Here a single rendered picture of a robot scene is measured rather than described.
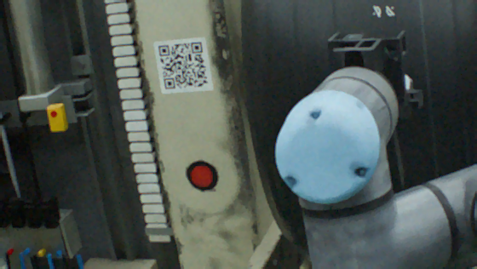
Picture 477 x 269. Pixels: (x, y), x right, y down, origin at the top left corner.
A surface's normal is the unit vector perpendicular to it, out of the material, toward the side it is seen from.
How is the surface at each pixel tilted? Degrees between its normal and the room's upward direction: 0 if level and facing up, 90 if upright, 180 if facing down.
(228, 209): 90
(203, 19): 90
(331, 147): 84
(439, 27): 69
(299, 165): 84
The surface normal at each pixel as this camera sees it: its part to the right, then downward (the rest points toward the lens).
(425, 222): 0.22, -0.36
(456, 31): -0.04, 0.00
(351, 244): -0.08, 0.22
